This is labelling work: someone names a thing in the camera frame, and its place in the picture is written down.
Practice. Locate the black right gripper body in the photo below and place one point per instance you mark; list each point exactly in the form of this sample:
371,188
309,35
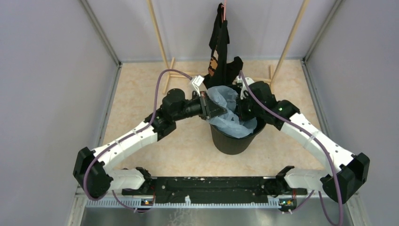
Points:
247,109

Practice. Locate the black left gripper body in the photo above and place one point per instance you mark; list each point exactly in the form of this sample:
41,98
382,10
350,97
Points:
204,105

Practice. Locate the light blue trash bag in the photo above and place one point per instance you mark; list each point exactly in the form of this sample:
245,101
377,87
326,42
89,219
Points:
229,123

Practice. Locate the black plastic trash bin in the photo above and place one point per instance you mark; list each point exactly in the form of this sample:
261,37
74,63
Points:
230,145

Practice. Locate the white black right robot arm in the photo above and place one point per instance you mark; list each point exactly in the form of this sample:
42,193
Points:
344,172

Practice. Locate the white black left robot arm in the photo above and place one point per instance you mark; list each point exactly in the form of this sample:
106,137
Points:
94,168

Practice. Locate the black printed t-shirt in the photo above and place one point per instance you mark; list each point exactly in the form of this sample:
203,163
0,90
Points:
220,72

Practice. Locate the pink clothes hanger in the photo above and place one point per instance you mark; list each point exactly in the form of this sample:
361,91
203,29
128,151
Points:
222,11

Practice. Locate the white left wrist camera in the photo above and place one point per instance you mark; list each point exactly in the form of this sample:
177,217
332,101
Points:
195,83

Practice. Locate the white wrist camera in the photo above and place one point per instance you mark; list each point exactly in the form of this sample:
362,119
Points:
195,83
240,83

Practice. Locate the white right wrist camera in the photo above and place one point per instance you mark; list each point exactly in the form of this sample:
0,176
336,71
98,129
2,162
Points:
240,83

